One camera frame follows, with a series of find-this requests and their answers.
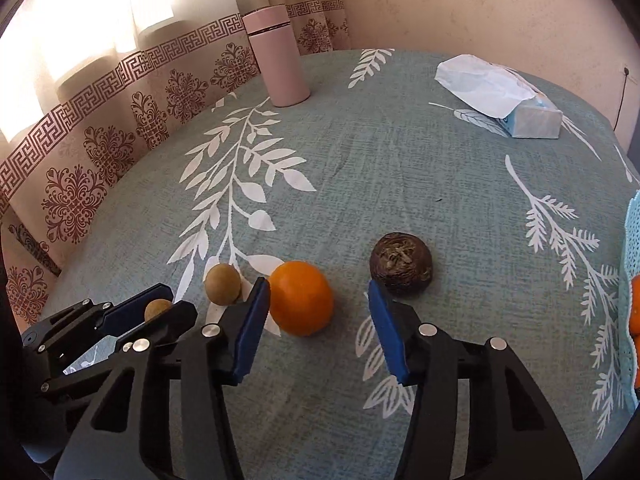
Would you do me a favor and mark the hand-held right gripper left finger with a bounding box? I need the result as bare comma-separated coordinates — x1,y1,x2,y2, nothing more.
54,276,272,480

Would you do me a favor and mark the teal leaf-print tablecloth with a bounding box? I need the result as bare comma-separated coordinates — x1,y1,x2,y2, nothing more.
2,49,640,480

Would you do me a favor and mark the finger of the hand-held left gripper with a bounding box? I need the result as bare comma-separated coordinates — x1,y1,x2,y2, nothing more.
40,302,199,395
100,283,175,335

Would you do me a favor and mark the patterned beige curtain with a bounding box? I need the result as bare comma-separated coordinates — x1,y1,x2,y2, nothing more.
0,0,351,341

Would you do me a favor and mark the blue tissue pack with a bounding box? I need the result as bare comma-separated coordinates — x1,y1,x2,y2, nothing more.
434,55,562,139

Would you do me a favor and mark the tan longan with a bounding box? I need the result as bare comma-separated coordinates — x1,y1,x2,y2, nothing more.
144,298,174,322
204,264,242,306

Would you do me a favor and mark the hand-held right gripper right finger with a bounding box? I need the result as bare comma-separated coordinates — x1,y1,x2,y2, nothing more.
367,280,583,480

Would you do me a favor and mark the black power cable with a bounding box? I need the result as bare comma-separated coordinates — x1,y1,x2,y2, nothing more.
613,69,630,129

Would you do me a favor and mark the pink thermos bottle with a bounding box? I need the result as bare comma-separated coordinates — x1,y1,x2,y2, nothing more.
242,5,311,107

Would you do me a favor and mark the light blue lattice basket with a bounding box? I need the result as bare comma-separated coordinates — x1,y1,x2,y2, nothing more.
618,187,640,411

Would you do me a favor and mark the dark brown water chestnut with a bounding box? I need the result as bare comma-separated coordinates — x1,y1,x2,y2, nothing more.
369,232,434,298

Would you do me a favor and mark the orange kumquat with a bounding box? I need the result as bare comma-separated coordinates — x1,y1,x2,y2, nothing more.
269,260,335,337
628,275,640,338

